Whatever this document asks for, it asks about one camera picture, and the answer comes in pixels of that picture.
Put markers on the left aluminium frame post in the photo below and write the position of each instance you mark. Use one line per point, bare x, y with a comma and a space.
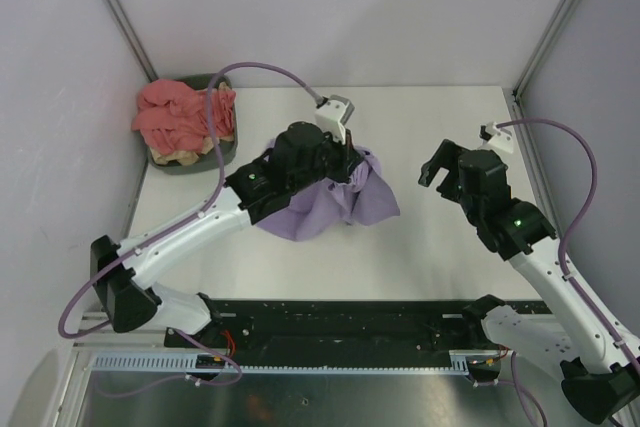
131, 38

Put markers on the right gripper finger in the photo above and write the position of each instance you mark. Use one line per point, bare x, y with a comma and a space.
428, 172
444, 157

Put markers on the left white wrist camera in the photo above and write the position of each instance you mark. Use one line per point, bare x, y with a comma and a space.
332, 116

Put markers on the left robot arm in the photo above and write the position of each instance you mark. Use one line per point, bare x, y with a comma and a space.
129, 287

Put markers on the right aluminium frame post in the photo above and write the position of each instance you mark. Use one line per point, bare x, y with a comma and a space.
562, 14

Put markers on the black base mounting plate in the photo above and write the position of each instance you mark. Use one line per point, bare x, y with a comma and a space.
347, 334

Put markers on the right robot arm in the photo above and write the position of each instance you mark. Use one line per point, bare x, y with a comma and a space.
594, 357

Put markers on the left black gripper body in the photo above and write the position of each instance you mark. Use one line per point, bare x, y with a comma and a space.
332, 162

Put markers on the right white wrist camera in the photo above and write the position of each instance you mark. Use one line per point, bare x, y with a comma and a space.
498, 140

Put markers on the purple t shirt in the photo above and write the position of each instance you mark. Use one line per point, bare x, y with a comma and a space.
366, 199

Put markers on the aluminium frame post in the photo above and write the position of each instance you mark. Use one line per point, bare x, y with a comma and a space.
131, 38
562, 14

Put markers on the pink t shirt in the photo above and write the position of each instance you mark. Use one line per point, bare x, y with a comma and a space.
175, 112

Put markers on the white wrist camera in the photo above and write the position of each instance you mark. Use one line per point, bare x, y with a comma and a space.
498, 140
332, 116

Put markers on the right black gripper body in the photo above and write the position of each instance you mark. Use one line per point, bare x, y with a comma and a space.
453, 191

